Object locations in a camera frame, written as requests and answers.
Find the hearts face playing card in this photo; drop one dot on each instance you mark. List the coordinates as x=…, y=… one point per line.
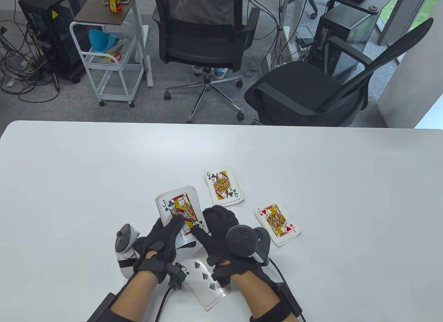
x=277, y=223

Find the black glass side computer tower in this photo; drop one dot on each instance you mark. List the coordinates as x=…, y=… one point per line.
x=360, y=26

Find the black padded office chair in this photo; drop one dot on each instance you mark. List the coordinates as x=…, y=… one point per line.
x=297, y=83

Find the small black power adapter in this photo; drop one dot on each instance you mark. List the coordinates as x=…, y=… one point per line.
x=304, y=42

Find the person's right forearm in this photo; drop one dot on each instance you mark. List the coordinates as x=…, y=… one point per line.
x=256, y=297

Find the brown top white side table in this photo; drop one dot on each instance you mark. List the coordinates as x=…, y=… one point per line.
x=100, y=7

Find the blue plastic bowl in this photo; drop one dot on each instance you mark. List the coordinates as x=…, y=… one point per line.
x=100, y=40

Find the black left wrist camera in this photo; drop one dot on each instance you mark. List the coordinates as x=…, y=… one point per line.
x=177, y=277

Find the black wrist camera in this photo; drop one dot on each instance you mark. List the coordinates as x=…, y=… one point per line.
x=221, y=278
x=177, y=277

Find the yellow and red packet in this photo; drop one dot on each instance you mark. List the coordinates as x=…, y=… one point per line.
x=112, y=2

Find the person's right hand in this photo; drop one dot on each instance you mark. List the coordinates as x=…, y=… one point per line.
x=218, y=232

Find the grey left hand controller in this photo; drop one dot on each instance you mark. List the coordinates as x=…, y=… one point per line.
x=123, y=239

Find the black chair base with casters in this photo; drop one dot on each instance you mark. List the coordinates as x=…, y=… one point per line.
x=313, y=15

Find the stack of red-backed playing cards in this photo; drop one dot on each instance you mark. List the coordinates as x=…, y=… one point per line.
x=160, y=204

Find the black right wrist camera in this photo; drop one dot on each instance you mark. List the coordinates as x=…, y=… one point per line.
x=221, y=278

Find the black spades playing card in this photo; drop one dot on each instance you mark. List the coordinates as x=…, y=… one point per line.
x=204, y=287

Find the person's left forearm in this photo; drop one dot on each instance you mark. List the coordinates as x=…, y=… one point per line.
x=135, y=297

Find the clubs face playing card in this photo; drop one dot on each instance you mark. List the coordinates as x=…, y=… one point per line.
x=176, y=204

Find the black computer tower yellow sticker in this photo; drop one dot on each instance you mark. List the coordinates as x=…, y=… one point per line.
x=52, y=42

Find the person's left hand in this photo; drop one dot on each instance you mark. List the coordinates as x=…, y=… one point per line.
x=159, y=246

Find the black mesh back office chair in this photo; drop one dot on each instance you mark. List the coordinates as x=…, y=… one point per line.
x=204, y=48

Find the pile of face-up clubs cards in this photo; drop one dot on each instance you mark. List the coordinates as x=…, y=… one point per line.
x=223, y=185

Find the dark office desk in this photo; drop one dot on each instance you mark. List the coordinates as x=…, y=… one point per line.
x=380, y=0

